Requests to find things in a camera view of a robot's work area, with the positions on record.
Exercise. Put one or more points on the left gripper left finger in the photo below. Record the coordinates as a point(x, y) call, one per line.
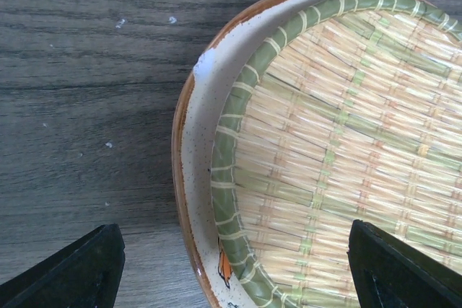
point(86, 273)

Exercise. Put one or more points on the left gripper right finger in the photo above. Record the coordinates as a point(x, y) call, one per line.
point(389, 273)

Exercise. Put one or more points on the woven bamboo pattern plate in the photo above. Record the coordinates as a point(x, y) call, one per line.
point(350, 110)

